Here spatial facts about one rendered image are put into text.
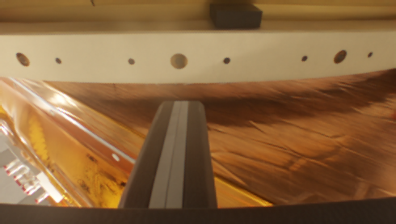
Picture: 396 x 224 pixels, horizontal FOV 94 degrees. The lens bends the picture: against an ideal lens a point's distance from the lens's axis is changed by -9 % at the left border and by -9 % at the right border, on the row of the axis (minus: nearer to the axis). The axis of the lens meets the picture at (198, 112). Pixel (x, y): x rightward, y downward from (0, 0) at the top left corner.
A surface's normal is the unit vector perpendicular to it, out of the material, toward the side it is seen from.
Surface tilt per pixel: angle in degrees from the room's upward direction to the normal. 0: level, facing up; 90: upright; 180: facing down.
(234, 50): 90
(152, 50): 90
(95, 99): 180
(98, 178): 139
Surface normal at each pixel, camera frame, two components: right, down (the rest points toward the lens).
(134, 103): 0.00, -0.78
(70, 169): -0.42, -0.18
